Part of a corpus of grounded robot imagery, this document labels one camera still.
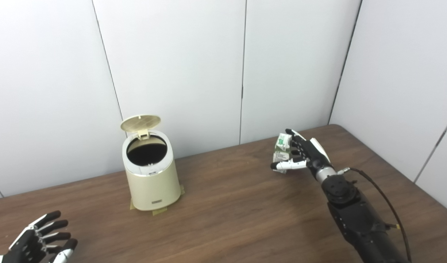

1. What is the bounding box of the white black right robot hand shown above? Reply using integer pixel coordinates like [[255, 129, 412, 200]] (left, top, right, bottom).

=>
[[270, 129, 336, 181]]

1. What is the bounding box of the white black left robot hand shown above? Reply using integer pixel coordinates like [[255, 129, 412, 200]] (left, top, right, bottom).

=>
[[0, 210, 78, 263]]

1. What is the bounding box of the green white milk carton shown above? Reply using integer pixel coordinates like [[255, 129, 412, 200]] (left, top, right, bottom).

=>
[[273, 133, 293, 174]]

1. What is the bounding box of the cream-colored bin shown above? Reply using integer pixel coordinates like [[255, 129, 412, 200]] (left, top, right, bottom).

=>
[[122, 130, 182, 211]]

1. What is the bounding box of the cream round bin lid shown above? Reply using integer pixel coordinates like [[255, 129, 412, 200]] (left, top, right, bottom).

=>
[[120, 115, 162, 140]]

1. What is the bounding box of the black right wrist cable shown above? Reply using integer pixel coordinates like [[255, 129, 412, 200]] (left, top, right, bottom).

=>
[[336, 167, 413, 262]]

